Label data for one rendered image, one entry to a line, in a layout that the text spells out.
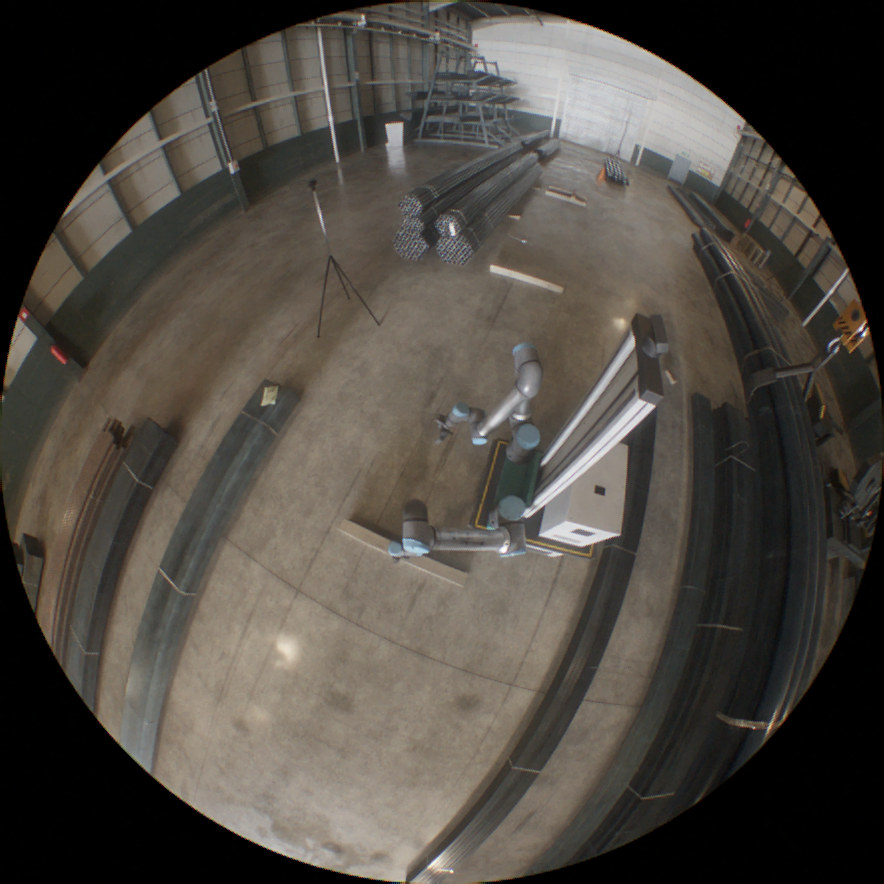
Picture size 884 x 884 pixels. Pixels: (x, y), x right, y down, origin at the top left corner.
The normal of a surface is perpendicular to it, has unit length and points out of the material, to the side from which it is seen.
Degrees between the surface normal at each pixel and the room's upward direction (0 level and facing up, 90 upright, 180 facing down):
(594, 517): 0
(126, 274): 90
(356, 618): 0
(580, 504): 0
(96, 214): 90
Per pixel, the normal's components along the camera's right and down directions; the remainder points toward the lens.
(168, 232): 0.92, 0.36
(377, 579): 0.00, -0.43
